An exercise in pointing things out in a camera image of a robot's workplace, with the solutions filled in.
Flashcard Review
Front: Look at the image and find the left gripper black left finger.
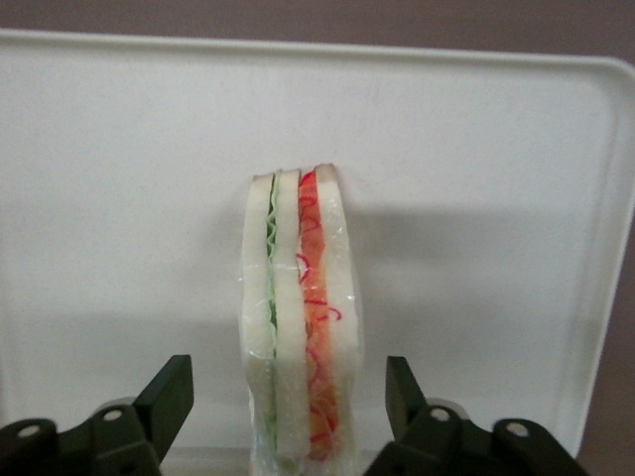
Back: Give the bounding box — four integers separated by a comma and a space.
0, 354, 194, 476

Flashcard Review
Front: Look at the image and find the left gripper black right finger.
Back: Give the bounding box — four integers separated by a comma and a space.
364, 355, 589, 476

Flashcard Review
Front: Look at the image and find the triangle sandwich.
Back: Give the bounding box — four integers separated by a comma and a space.
240, 161, 366, 476

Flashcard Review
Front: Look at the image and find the beige plastic tray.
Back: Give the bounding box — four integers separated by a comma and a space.
0, 27, 635, 460

